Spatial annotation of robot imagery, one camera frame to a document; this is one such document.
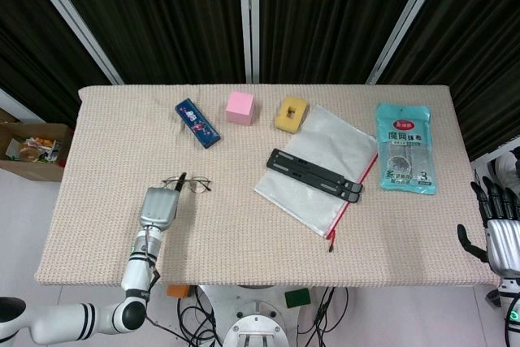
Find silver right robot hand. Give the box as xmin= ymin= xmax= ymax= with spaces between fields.
xmin=457 ymin=176 xmax=520 ymax=277

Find black curtain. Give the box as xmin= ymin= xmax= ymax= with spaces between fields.
xmin=0 ymin=0 xmax=520 ymax=161

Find black folding laptop stand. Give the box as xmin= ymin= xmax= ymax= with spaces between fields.
xmin=266 ymin=148 xmax=364 ymax=204

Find thin metal frame eyeglasses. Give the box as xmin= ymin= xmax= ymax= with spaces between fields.
xmin=162 ymin=175 xmax=213 ymax=194

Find black cables under table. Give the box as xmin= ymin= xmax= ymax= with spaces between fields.
xmin=141 ymin=284 xmax=350 ymax=347

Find cardboard box with trash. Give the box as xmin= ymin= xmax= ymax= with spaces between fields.
xmin=0 ymin=106 xmax=74 ymax=183

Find beige woven tablecloth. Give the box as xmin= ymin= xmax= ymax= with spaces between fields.
xmin=33 ymin=83 xmax=501 ymax=288

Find orange block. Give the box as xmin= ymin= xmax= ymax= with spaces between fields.
xmin=166 ymin=284 xmax=192 ymax=299

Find yellow sponge with hole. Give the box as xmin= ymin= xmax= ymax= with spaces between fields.
xmin=274 ymin=95 xmax=311 ymax=132

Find green block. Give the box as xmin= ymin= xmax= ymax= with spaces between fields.
xmin=284 ymin=288 xmax=312 ymax=309

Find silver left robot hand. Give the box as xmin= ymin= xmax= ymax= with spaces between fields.
xmin=138 ymin=171 xmax=189 ymax=230

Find blue floral pencil case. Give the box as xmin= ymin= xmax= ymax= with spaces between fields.
xmin=174 ymin=97 xmax=223 ymax=149

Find teal cleaning cloth package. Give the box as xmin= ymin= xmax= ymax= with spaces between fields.
xmin=375 ymin=102 xmax=439 ymax=197

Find pink cube block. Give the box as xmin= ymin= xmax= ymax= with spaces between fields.
xmin=225 ymin=91 xmax=256 ymax=125

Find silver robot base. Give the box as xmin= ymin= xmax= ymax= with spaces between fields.
xmin=197 ymin=284 xmax=326 ymax=347

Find grey metal curtain post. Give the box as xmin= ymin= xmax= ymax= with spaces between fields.
xmin=364 ymin=0 xmax=453 ymax=85
xmin=237 ymin=0 xmax=261 ymax=84
xmin=19 ymin=0 xmax=124 ymax=85

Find clear zipper pouch red zip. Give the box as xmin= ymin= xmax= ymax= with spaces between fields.
xmin=253 ymin=104 xmax=379 ymax=252

